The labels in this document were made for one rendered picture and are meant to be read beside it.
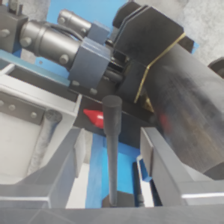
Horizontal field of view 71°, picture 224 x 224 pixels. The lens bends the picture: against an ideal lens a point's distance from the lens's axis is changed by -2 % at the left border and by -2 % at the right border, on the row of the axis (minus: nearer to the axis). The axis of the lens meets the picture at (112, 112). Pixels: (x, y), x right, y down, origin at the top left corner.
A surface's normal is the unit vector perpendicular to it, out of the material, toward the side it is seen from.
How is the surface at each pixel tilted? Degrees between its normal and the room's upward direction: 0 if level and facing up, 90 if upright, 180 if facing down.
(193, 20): 0
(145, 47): 0
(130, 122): 0
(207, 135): 90
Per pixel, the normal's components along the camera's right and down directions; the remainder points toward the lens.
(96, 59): 0.01, 0.60
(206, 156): -0.80, -0.48
